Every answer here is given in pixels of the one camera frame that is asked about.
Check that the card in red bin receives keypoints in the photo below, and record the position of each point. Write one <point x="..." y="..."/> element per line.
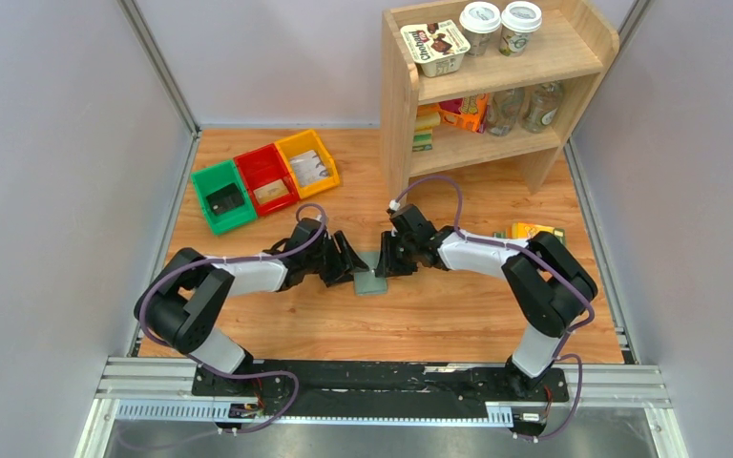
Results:
<point x="270" y="191"/>

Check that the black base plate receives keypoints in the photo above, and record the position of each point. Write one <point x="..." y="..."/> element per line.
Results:
<point x="391" y="390"/>

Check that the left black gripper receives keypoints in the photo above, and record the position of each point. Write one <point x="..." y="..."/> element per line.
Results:
<point x="345" y="262"/>

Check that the red plastic bin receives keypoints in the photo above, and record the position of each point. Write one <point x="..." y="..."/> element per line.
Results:
<point x="263" y="165"/>

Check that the Chobani yogurt tub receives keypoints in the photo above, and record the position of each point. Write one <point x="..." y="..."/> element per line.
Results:
<point x="437" y="48"/>

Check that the right clear glass jar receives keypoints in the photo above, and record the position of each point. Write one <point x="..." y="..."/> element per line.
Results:
<point x="544" y="102"/>

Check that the aluminium frame rail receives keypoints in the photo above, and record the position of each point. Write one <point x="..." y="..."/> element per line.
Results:
<point x="173" y="407"/>

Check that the clear glass jar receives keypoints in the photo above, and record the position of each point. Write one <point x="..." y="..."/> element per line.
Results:
<point x="544" y="102"/>
<point x="503" y="111"/>

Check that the wooden shelf unit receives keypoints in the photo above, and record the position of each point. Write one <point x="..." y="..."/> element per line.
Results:
<point x="576" y="45"/>

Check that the right white paper cup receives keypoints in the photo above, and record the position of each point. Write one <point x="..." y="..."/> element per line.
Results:
<point x="520" y="20"/>

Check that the yellow plastic bin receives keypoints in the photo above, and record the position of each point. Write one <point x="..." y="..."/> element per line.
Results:
<point x="299" y="143"/>

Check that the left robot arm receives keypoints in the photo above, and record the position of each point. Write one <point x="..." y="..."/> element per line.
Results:
<point x="182" y="304"/>

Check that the left white paper cup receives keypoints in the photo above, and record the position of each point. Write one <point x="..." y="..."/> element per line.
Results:
<point x="479" y="20"/>

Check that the card in yellow bin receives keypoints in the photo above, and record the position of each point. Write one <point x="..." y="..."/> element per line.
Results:
<point x="309" y="168"/>

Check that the yellow green sponge stack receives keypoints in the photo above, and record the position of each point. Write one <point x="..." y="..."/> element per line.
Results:
<point x="427" y="118"/>

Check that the green plastic bin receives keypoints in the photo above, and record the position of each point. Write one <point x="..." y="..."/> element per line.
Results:
<point x="209" y="180"/>

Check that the black card in green bin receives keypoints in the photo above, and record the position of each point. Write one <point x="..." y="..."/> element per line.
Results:
<point x="226" y="199"/>

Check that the orange snack box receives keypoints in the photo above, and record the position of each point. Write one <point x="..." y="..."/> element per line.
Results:
<point x="526" y="230"/>

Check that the orange box on shelf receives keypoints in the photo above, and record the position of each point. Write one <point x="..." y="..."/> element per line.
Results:
<point x="466" y="113"/>

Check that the left clear glass jar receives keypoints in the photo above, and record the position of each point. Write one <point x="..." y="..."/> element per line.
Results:
<point x="503" y="111"/>

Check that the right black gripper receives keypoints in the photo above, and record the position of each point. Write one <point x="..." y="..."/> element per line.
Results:
<point x="387" y="266"/>

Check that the green card holder wallet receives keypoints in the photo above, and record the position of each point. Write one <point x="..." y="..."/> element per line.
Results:
<point x="367" y="283"/>

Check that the white paper cup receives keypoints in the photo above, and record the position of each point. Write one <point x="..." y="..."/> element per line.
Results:
<point x="479" y="20"/>
<point x="520" y="20"/>

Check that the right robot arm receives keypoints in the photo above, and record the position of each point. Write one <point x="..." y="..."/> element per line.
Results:
<point x="550" y="286"/>

